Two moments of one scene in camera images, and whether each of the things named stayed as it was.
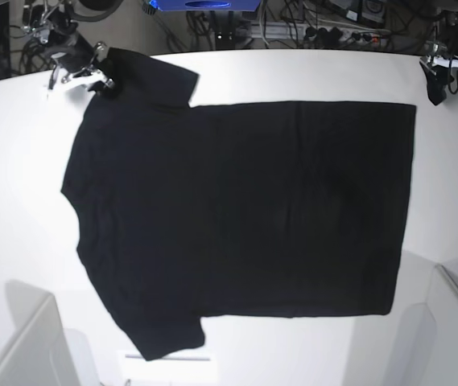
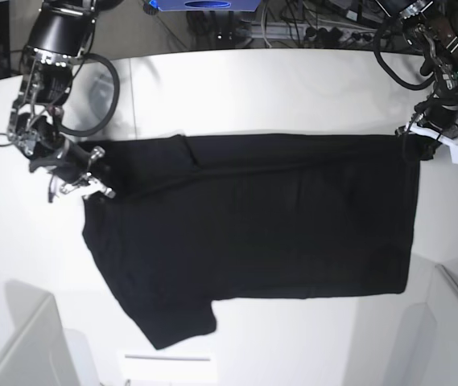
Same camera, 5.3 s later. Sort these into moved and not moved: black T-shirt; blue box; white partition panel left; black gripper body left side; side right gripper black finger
Moved: side right gripper black finger; black gripper body left side; black T-shirt
Not moved: blue box; white partition panel left
